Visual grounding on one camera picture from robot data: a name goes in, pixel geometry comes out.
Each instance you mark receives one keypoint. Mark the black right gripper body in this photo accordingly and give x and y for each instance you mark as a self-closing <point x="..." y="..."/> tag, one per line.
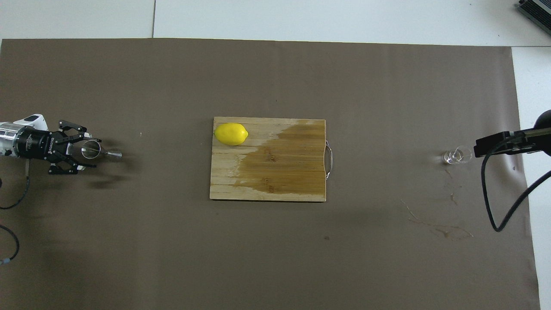
<point x="544" y="140"/>

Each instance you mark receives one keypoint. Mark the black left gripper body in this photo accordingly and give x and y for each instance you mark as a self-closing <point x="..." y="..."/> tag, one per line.
<point x="38" y="144"/>

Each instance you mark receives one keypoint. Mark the steel double jigger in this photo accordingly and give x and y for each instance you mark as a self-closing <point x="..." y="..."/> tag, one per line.
<point x="91" y="150"/>

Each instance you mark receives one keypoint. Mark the small clear glass beaker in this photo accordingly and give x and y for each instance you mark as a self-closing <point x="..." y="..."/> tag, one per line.
<point x="451" y="158"/>

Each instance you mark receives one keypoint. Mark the brown paper table mat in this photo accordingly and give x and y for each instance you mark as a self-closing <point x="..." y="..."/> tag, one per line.
<point x="129" y="237"/>

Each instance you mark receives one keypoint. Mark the grey ribbed metal device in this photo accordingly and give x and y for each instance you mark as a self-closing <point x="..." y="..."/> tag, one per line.
<point x="538" y="10"/>

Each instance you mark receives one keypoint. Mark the yellow lemon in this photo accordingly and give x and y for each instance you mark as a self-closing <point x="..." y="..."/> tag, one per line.
<point x="231" y="134"/>

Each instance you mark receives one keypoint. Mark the wooden cutting board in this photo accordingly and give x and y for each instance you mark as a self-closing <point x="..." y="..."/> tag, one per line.
<point x="284" y="172"/>

